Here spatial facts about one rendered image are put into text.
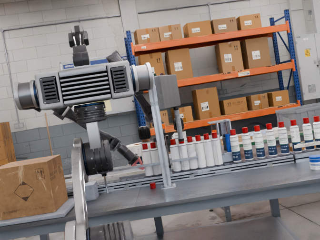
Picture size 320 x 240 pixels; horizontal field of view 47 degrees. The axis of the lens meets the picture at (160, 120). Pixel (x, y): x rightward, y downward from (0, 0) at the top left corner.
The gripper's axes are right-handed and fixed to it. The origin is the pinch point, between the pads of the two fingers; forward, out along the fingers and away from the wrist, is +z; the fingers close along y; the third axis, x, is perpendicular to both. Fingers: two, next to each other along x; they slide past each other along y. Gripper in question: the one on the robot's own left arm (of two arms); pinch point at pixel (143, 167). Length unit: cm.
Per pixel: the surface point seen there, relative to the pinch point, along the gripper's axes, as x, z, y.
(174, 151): -21.5, 6.9, -2.3
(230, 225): -1, 93, 70
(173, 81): -52, -23, -7
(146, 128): -17.3, -14.3, 25.8
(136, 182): 8.0, 2.7, -4.9
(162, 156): -15.8, 2.1, -15.8
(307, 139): -82, 61, -4
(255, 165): -49, 48, -7
